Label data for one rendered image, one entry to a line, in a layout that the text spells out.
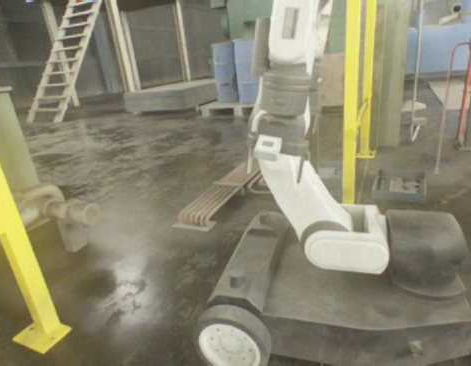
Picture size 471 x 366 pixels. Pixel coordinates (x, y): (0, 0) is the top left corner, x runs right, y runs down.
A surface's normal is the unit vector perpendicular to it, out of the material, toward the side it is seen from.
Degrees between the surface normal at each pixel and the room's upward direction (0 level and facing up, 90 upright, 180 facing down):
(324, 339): 90
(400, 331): 90
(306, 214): 90
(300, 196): 90
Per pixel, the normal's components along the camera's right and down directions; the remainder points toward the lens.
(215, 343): -0.29, 0.37
